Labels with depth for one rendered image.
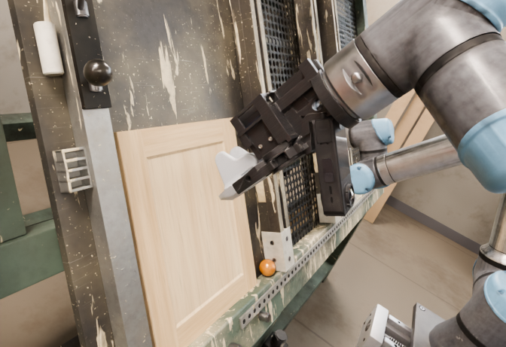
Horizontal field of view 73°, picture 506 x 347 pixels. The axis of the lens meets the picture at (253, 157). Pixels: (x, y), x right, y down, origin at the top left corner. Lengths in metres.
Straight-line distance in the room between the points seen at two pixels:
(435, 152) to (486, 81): 0.55
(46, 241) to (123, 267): 0.13
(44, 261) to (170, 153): 0.30
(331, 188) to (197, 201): 0.49
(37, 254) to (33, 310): 1.35
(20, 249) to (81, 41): 0.35
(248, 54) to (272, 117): 0.66
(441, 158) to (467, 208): 3.71
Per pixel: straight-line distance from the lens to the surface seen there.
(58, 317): 2.00
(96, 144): 0.64
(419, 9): 0.34
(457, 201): 4.51
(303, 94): 0.38
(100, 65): 0.52
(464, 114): 0.31
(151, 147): 0.73
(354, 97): 0.35
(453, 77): 0.32
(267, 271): 1.07
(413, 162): 0.86
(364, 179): 0.87
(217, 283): 0.92
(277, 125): 0.38
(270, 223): 1.06
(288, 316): 2.07
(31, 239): 0.68
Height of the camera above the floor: 1.60
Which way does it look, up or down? 24 degrees down
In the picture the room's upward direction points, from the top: 22 degrees clockwise
